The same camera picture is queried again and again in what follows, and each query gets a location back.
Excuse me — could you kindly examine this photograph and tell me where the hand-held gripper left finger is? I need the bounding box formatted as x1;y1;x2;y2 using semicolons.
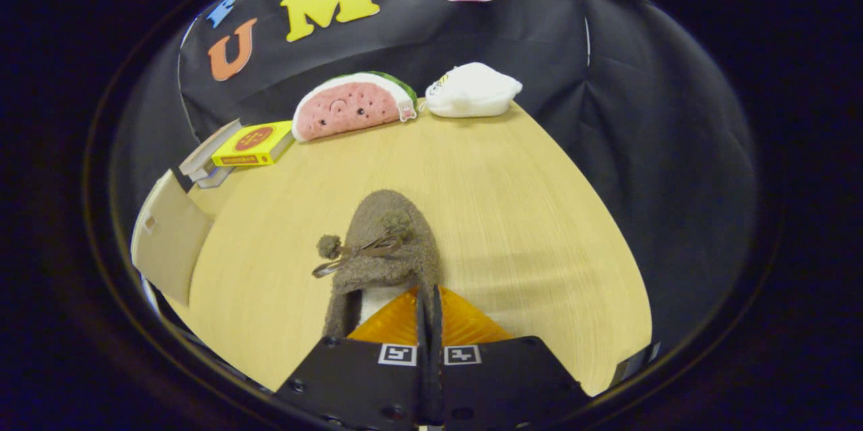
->
275;286;432;431

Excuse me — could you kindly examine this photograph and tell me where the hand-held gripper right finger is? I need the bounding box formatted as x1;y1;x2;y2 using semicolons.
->
431;286;587;431

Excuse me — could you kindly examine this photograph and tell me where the white plush toy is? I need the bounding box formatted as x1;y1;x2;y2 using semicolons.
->
425;62;523;118

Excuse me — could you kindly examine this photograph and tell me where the dark block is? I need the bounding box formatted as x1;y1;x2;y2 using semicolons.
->
610;342;663;388

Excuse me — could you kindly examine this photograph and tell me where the yellow book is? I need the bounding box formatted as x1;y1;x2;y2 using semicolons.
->
211;121;295;167

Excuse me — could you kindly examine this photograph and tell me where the watermelon plush toy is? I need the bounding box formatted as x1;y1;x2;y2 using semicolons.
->
292;71;419;143

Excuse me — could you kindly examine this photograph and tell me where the brown fuzzy shoe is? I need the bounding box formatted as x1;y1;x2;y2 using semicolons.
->
311;190;442;341

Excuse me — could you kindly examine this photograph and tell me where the beige storage box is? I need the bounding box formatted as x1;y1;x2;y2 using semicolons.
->
130;169;215;307

